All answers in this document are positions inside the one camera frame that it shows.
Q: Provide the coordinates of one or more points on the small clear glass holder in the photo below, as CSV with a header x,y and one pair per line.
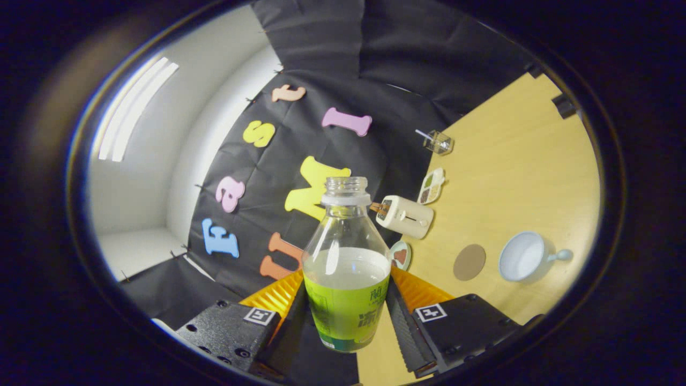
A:
x,y
442,143

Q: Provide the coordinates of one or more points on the round brown coaster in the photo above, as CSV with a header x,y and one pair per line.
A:
x,y
469,262

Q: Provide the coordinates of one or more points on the purple straw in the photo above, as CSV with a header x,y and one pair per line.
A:
x,y
422,133

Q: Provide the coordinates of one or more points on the cream toaster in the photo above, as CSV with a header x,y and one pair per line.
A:
x,y
408,219

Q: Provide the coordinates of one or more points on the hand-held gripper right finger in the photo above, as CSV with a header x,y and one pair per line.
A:
x,y
407,332

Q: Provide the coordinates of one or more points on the wooden table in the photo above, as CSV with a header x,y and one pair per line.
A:
x,y
514,177

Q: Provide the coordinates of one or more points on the black table clamp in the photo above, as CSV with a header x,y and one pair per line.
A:
x,y
534,70
564,105

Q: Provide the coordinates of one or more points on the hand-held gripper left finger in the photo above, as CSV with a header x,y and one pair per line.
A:
x,y
289,338

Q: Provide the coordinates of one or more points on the pale green plate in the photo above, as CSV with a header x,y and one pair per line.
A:
x,y
406,250

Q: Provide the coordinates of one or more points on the brown bread slice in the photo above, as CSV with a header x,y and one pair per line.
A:
x,y
377,206

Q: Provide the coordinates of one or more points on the white sectioned palette tray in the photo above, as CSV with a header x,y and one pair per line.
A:
x,y
431,186

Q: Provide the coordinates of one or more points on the green label juice bottle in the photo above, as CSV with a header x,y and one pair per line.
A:
x,y
345,300

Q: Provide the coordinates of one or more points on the reddish brown food piece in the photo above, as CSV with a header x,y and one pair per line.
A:
x,y
400,256

